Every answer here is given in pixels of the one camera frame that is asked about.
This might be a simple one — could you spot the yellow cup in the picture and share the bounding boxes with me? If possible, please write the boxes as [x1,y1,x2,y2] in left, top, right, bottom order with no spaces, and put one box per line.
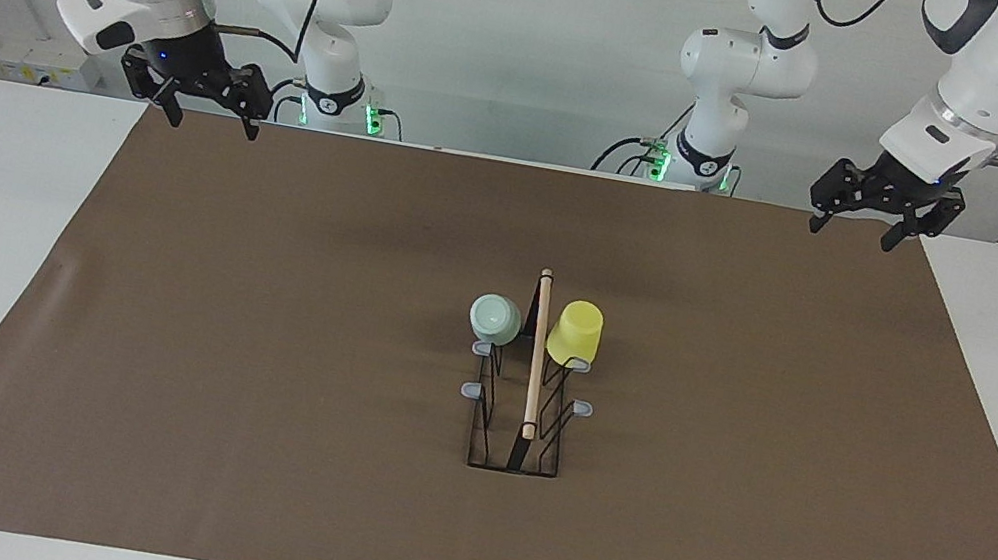
[543,295,608,374]

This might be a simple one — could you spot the pale green cup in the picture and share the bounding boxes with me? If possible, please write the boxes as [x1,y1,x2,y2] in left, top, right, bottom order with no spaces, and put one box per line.
[464,291,527,352]

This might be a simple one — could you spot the white power strip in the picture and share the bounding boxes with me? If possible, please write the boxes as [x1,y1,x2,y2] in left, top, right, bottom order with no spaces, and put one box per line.
[0,30,138,101]

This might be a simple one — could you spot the brown table mat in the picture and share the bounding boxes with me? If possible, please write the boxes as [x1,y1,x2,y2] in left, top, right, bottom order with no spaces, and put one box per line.
[0,75,998,560]

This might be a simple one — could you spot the black base cable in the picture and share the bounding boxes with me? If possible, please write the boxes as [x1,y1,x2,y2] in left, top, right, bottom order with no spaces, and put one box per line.
[262,73,310,127]
[589,89,698,187]

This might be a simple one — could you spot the black wire rack wooden handle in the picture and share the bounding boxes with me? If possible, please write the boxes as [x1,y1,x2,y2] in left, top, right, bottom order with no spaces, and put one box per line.
[448,258,616,486]

